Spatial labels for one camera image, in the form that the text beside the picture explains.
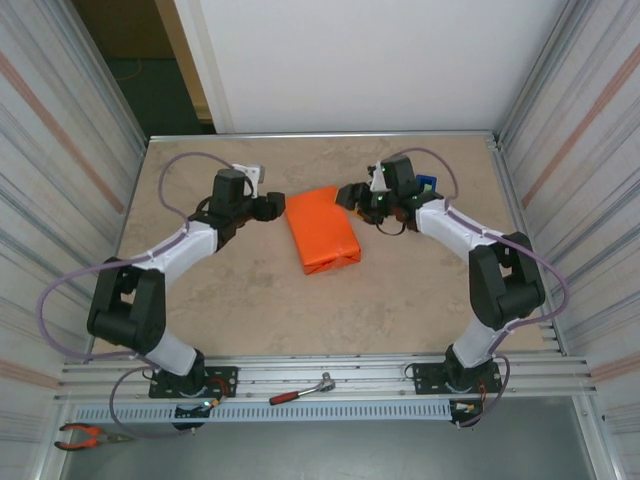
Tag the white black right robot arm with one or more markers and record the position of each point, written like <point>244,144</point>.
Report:
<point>505,280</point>

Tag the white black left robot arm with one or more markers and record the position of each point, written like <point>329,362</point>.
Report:
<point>130,310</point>

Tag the blue tape dispenser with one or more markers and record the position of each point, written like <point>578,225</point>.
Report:
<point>429,180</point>

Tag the yellow power connector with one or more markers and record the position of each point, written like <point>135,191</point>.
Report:
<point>214,402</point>
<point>470,408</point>

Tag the grey metal shelf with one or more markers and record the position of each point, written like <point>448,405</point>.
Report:
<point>325,450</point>

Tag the aluminium back rail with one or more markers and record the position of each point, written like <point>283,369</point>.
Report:
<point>325,136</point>

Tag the aluminium front rail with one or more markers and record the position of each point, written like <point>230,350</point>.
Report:
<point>350,365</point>

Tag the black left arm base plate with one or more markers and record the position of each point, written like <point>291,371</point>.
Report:
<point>222,375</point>

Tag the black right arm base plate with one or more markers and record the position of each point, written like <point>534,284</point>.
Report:
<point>425,375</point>

